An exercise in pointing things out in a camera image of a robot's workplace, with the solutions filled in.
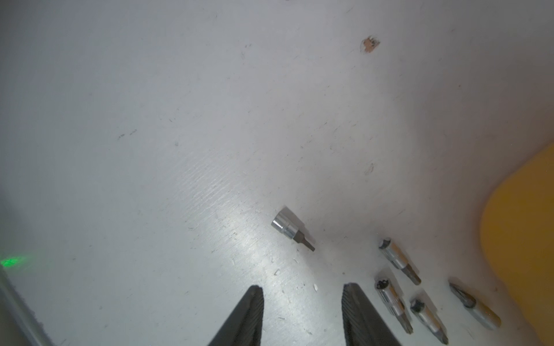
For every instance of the yellow plastic storage box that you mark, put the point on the yellow plastic storage box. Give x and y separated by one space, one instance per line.
516 236

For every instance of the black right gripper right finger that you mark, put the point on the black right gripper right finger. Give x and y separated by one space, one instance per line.
362 324

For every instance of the silver socket bit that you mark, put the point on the silver socket bit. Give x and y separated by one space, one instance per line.
397 258
393 302
427 317
285 226
476 308

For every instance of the aluminium front rail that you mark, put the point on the aluminium front rail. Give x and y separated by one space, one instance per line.
23 316

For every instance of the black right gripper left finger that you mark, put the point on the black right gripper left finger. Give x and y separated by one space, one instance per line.
244 326

